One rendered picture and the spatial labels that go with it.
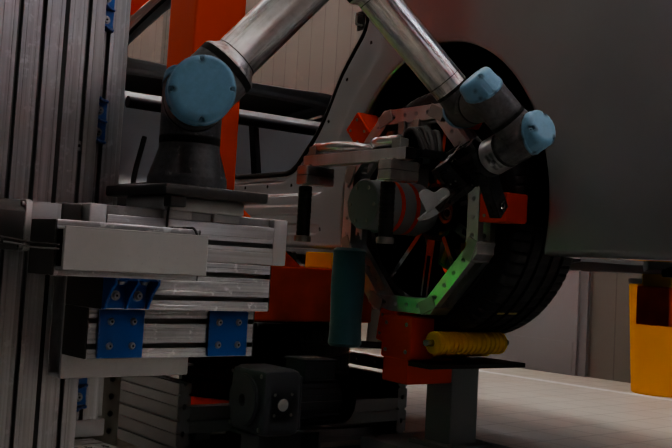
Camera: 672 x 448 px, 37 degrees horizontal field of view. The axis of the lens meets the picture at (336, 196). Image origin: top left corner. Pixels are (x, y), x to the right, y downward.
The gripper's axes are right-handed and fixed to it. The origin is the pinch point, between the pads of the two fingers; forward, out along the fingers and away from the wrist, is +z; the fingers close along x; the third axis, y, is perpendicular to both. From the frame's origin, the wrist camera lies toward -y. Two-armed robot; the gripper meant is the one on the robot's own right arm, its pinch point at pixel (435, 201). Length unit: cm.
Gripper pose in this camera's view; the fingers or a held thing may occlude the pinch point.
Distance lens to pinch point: 215.7
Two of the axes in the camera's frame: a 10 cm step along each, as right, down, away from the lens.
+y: -6.7, -7.3, -1.3
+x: -5.1, 5.8, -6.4
